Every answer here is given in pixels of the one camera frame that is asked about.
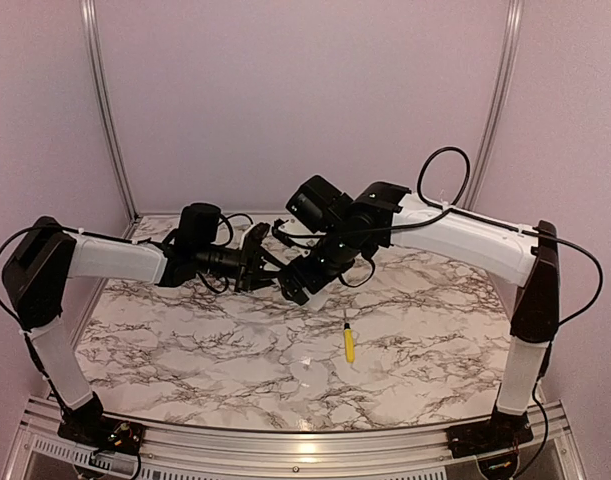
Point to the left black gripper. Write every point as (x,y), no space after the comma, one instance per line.
(249,277)

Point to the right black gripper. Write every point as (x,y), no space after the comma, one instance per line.
(312,280)

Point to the white remote control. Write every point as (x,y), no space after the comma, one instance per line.
(286,229)

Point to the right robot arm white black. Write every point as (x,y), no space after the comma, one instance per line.
(387,215)

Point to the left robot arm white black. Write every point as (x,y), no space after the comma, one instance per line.
(49,255)

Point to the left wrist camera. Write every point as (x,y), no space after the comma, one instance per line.
(253,238)

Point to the yellow handled screwdriver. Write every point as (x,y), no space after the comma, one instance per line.
(350,338)

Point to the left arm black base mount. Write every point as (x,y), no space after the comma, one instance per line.
(106,434)

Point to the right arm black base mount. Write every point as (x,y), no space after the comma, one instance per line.
(487,436)

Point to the front aluminium rail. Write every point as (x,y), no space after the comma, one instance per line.
(174,451)

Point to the left aluminium frame post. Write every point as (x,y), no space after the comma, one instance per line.
(94,50)

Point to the aluminium frame post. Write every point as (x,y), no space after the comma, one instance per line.
(500,93)
(94,50)

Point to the right aluminium frame post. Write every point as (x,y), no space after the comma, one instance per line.
(500,93)

